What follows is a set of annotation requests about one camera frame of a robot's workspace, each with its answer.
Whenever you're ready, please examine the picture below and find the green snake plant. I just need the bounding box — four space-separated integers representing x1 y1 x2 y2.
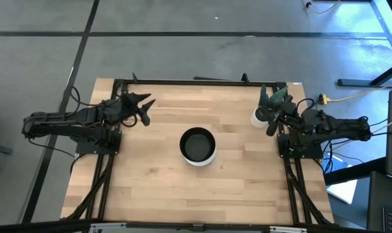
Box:
259 83 290 109

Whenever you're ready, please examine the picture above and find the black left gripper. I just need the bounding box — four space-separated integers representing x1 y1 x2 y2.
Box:
121 93 156 128

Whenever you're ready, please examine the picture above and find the yellow extension cable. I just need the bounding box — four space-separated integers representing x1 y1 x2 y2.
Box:
317 79 392 105
301 0 341 16

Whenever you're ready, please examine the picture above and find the black bowl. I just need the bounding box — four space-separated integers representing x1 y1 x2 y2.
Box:
179 127 217 162

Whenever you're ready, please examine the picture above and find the white plant pot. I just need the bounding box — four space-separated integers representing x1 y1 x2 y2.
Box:
249 108 271 129

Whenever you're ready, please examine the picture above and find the black crossbar with silver brackets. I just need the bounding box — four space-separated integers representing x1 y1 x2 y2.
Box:
0 219 392 233

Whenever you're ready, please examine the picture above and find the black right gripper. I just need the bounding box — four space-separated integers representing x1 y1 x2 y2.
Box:
257 100 297 137

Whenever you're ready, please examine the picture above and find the black standing desk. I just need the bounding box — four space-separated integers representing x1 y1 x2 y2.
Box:
337 60 392 87

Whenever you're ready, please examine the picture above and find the black cable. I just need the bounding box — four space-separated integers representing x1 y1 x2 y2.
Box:
69 85 98 108

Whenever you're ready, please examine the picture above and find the white paper sheet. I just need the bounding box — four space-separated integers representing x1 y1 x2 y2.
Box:
327 179 359 205

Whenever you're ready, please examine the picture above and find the white bowl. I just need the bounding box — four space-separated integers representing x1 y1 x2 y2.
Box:
181 148 217 168

